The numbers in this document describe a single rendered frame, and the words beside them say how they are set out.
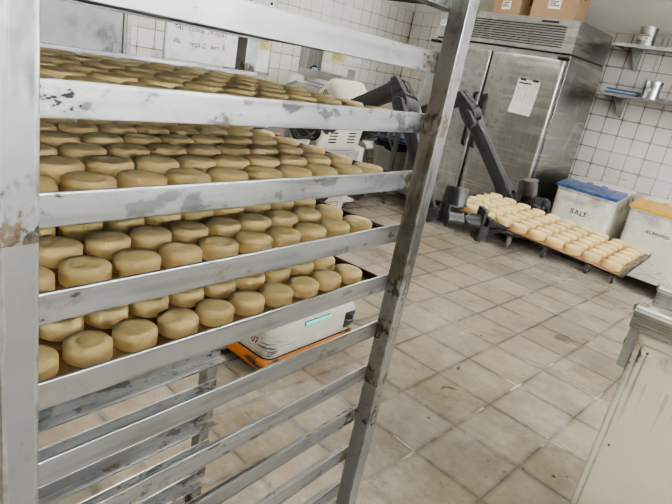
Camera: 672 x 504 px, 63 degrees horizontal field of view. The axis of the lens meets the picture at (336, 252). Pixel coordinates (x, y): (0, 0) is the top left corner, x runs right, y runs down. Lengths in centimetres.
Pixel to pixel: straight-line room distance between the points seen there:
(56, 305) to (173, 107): 21
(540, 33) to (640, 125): 131
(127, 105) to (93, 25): 435
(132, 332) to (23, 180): 26
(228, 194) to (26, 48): 25
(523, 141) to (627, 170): 113
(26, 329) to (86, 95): 19
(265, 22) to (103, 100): 19
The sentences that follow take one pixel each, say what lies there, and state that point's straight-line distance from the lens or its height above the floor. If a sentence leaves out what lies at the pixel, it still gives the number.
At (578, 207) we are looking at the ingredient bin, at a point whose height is 56.
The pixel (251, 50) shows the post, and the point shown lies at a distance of 116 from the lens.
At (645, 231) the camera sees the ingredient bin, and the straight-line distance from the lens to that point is 521.
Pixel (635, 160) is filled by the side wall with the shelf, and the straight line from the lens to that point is 589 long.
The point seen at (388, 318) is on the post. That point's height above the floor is 99.
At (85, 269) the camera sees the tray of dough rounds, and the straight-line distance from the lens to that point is 60.
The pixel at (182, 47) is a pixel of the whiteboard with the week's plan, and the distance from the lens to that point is 516.
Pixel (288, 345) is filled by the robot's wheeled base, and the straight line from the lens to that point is 249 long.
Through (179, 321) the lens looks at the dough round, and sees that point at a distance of 69.
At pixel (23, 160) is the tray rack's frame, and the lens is 46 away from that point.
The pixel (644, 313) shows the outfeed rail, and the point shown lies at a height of 89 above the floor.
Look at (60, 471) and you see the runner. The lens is 65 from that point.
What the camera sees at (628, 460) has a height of 46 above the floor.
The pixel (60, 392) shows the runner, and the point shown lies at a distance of 60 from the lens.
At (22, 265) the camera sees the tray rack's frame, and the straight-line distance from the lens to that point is 48.
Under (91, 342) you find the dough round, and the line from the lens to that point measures 65.
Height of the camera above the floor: 139
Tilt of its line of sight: 19 degrees down
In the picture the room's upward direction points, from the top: 11 degrees clockwise
